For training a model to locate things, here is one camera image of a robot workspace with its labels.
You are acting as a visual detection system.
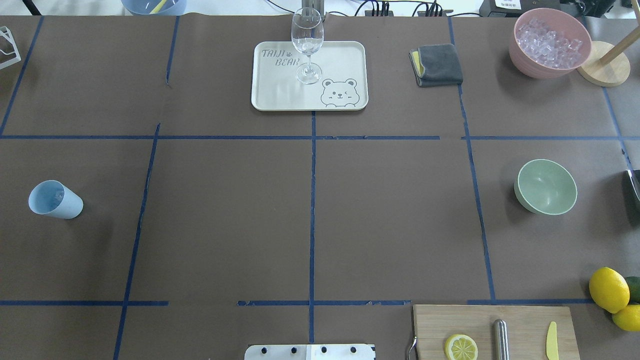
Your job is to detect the light blue plastic cup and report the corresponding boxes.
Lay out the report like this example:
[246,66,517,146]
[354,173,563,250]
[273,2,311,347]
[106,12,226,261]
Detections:
[28,180,84,220]

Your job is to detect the green bowl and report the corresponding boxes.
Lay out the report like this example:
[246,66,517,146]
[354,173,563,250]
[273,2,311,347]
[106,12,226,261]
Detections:
[513,158,578,215]

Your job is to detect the yellow sponge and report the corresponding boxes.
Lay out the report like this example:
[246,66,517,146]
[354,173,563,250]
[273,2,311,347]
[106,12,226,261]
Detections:
[409,48,425,79]

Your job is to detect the lemon half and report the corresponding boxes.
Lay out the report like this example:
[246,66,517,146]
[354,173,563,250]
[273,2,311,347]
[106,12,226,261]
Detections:
[443,333,479,360]

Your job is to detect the whole yellow lemon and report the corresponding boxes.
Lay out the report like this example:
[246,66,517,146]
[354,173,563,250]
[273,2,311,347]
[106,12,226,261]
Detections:
[589,267,630,314]

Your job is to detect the wooden cutting board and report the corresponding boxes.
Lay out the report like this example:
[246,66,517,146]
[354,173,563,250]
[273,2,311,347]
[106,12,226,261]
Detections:
[413,304,581,360]

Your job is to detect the clear wine glass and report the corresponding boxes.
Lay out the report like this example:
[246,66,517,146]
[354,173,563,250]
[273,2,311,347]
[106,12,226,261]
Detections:
[290,6,325,85]

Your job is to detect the white wire cup rack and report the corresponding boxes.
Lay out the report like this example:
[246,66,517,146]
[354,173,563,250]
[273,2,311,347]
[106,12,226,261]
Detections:
[0,26,22,69]

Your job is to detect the pink bowl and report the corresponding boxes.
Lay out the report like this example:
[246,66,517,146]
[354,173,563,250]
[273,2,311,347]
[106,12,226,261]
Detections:
[509,7,591,79]

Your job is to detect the round wooden stand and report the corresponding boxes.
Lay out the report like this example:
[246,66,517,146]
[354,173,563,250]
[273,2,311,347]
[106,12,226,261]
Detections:
[577,20,640,88]

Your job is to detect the yellow plastic knife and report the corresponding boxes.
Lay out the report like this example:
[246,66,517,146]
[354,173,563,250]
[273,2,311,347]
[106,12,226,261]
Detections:
[545,321,559,360]

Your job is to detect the cream bear tray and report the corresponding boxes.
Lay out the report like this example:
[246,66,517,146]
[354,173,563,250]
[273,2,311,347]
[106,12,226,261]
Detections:
[251,41,369,111]

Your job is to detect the blue bowl on bench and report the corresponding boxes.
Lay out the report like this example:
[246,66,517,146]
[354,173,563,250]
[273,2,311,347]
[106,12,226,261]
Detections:
[121,0,188,16]

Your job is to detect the green lime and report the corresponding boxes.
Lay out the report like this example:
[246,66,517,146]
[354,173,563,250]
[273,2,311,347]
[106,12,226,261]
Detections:
[624,276,640,305]

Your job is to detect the ice cubes in pink bowl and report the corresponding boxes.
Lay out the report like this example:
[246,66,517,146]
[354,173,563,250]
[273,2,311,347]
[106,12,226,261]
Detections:
[515,18,585,69]

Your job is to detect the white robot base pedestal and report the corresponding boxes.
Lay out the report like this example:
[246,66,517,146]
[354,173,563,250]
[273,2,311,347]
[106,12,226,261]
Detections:
[244,343,377,360]

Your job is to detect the grey folded cloth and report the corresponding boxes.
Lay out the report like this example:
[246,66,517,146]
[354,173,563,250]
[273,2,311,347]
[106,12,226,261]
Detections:
[414,43,463,88]

